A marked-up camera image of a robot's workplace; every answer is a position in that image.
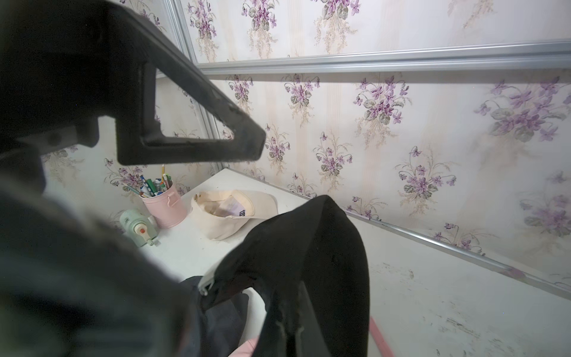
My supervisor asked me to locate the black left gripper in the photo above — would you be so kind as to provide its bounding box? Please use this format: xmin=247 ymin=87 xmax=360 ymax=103
xmin=1 ymin=1 xmax=116 ymax=152

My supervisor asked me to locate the green tape dispenser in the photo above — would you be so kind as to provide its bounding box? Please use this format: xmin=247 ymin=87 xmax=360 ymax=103
xmin=119 ymin=209 xmax=159 ymax=248

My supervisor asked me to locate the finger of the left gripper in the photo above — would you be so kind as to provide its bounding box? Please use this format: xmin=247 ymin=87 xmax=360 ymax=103
xmin=107 ymin=3 xmax=266 ymax=165

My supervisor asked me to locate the pink pen cup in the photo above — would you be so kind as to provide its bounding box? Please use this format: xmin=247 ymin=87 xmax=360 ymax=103
xmin=121 ymin=165 xmax=187 ymax=229

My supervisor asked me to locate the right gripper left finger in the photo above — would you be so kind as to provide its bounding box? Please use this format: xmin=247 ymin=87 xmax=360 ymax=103
xmin=252 ymin=285 xmax=303 ymax=356

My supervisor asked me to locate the dark grey baseball cap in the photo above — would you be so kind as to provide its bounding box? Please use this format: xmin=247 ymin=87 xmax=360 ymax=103
xmin=179 ymin=276 xmax=249 ymax=356

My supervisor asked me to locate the pink cap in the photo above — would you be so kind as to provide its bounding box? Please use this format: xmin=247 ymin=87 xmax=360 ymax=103
xmin=369 ymin=317 xmax=395 ymax=357
xmin=229 ymin=337 xmax=259 ymax=357

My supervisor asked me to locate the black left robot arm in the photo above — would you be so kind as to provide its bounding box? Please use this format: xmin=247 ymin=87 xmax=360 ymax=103
xmin=1 ymin=1 xmax=266 ymax=356

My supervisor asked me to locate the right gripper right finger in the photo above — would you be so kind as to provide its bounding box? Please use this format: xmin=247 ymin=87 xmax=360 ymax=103
xmin=298 ymin=282 xmax=331 ymax=357

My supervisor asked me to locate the beige cap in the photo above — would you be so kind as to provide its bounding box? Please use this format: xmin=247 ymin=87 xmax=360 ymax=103
xmin=190 ymin=190 xmax=278 ymax=240

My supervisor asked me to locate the black cap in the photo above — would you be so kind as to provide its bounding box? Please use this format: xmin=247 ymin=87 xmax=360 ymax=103
xmin=199 ymin=195 xmax=370 ymax=356

